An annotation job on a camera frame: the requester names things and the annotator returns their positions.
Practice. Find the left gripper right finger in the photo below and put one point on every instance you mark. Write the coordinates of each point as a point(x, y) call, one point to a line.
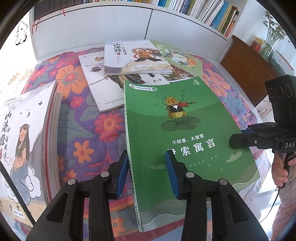
point(231, 217)

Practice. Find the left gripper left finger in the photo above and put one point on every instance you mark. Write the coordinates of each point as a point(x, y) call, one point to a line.
point(63, 217)

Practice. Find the dark green cover book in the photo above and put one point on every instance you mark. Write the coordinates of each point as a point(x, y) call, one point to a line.
point(187, 118)

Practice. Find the light green illustrated book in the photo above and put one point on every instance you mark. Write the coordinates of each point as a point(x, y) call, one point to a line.
point(180, 59)

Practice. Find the rabbit hill picture book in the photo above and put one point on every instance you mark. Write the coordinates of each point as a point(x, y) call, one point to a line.
point(177, 75)

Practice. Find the white wisdom stories book one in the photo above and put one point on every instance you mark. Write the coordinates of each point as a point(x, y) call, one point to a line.
point(108, 91)

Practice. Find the white monkey mythology book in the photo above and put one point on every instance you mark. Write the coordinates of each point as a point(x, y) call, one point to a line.
point(134, 57)

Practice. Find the person's pink sleeve forearm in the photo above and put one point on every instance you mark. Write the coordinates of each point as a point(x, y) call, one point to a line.
point(286, 208)

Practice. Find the row of shelved books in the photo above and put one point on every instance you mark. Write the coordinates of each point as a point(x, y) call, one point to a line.
point(220, 15)

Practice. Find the person's right hand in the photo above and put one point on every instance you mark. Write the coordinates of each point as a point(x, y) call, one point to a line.
point(283, 170)

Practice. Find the brown wooden sideboard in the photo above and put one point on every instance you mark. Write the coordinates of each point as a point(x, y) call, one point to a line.
point(249, 69)

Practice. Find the glass vase with plant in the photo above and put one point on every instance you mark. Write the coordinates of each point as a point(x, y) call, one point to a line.
point(275, 33)

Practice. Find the white bookshelf cabinet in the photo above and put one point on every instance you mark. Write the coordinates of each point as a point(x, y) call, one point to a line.
point(93, 24)

